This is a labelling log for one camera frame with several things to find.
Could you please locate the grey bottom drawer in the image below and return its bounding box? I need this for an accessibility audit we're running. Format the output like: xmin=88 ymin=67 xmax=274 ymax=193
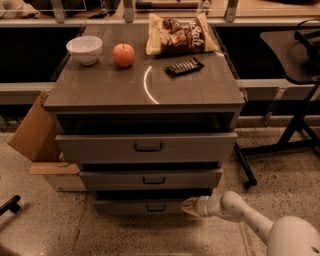
xmin=93 ymin=200 xmax=183 ymax=216

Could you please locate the grey drawer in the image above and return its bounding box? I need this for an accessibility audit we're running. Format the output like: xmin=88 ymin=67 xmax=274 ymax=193
xmin=80 ymin=169 xmax=223 ymax=191
xmin=56 ymin=133 xmax=237 ymax=164
xmin=93 ymin=200 xmax=183 ymax=216

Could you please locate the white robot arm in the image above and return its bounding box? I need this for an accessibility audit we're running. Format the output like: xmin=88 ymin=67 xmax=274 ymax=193
xmin=181 ymin=191 xmax=320 ymax=256

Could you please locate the grey middle drawer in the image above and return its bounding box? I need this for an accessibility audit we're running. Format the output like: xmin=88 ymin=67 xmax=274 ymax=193
xmin=80 ymin=169 xmax=223 ymax=191

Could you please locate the dark wooden drawer cabinet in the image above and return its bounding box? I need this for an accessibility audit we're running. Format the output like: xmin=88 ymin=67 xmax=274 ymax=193
xmin=44 ymin=24 xmax=245 ymax=202

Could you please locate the grey top drawer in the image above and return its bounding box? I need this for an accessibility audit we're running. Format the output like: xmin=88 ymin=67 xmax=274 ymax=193
xmin=56 ymin=133 xmax=237 ymax=164

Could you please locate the black candy bar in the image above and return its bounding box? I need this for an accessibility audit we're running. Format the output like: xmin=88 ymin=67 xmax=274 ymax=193
xmin=165 ymin=58 xmax=204 ymax=76

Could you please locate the red apple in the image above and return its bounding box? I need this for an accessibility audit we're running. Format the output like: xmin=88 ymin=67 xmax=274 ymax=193
xmin=112 ymin=43 xmax=135 ymax=68

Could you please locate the brown cardboard box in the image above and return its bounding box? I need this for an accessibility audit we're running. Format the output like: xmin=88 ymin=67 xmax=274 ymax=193
xmin=8 ymin=91 xmax=86 ymax=192

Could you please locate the yellow brown chip bag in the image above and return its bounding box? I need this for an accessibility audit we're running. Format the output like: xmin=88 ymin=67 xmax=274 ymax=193
xmin=146 ymin=13 xmax=219 ymax=55

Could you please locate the black chair leg caster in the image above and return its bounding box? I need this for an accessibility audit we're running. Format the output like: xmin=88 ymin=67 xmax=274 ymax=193
xmin=0 ymin=195 xmax=21 ymax=216

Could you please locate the black side table stand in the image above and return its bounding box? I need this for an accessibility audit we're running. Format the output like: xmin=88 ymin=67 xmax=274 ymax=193
xmin=234 ymin=29 xmax=320 ymax=189

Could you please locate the white ceramic bowl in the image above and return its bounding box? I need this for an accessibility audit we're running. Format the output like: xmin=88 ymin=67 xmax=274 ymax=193
xmin=66 ymin=36 xmax=103 ymax=65

